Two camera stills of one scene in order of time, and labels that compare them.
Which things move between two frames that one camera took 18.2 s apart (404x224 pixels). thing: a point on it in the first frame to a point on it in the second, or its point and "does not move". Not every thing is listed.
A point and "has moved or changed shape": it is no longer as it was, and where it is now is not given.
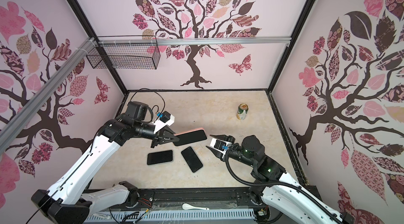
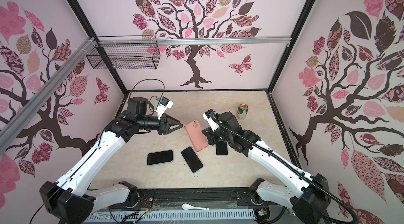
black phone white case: x=160 y=157 does not move
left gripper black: x=160 y=137 to x=164 y=125
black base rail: x=199 y=200 does not move
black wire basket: x=141 y=56 does not move
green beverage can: x=242 y=111 does not move
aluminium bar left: x=11 y=128 does not move
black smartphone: x=190 y=138 has moved or changed shape
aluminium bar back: x=193 y=41 does not move
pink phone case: x=175 y=134 to x=194 y=129
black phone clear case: x=191 y=159 does not move
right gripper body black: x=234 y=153 to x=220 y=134
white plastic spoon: x=188 y=206 does not move
